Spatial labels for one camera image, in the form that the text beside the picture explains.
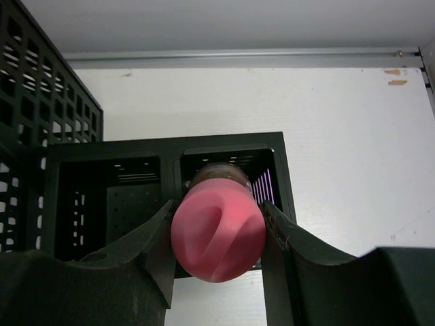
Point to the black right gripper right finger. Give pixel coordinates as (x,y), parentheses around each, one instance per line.
(309,282)

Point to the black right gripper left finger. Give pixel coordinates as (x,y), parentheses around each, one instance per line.
(128,282)

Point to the black pen holder box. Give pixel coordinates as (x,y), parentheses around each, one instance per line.
(95,193)

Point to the black mesh file organizer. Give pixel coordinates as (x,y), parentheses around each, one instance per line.
(43,102)

